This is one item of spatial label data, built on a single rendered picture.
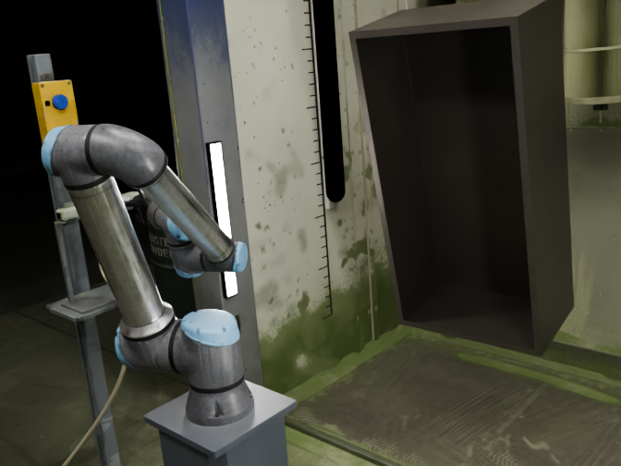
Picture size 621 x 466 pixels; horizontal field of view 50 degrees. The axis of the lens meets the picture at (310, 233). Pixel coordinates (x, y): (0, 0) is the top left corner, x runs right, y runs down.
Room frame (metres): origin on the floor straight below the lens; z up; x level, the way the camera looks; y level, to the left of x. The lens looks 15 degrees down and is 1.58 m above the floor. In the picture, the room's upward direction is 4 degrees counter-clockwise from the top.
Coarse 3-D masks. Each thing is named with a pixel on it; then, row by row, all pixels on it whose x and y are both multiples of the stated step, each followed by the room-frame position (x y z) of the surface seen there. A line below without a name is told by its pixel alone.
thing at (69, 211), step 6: (132, 192) 2.34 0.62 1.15; (138, 192) 2.34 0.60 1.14; (132, 198) 2.32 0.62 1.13; (66, 204) 2.15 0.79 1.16; (72, 204) 2.17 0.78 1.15; (60, 210) 2.13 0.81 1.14; (66, 210) 2.13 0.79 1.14; (72, 210) 2.15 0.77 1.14; (60, 216) 2.13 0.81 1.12; (66, 216) 2.13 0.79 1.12; (72, 216) 2.14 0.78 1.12; (78, 216) 2.16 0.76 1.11; (60, 222) 2.13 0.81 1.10; (66, 222) 2.13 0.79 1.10; (96, 258) 2.21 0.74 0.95
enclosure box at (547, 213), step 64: (512, 0) 2.29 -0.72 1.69; (384, 64) 2.55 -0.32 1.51; (448, 64) 2.56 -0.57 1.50; (512, 64) 2.41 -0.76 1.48; (384, 128) 2.53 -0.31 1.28; (448, 128) 2.62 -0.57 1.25; (512, 128) 2.45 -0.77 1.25; (384, 192) 2.52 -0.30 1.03; (448, 192) 2.69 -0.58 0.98; (512, 192) 2.51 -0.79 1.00; (448, 256) 2.76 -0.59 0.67; (512, 256) 2.57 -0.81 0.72; (448, 320) 2.52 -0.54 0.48; (512, 320) 2.43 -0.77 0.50
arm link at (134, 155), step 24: (96, 144) 1.47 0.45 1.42; (120, 144) 1.47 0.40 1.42; (144, 144) 1.50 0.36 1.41; (96, 168) 1.48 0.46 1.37; (120, 168) 1.47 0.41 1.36; (144, 168) 1.49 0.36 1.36; (168, 168) 1.58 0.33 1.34; (144, 192) 1.57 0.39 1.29; (168, 192) 1.58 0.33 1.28; (168, 216) 1.65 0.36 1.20; (192, 216) 1.66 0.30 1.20; (192, 240) 1.74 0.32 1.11; (216, 240) 1.77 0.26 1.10; (216, 264) 1.84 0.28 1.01; (240, 264) 1.85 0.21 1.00
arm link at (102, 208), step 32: (64, 128) 1.53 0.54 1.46; (64, 160) 1.49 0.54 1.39; (96, 192) 1.53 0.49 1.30; (96, 224) 1.55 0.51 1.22; (128, 224) 1.60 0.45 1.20; (96, 256) 1.61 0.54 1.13; (128, 256) 1.59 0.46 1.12; (128, 288) 1.61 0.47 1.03; (128, 320) 1.65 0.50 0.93; (160, 320) 1.66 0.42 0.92; (128, 352) 1.68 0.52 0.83; (160, 352) 1.65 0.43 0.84
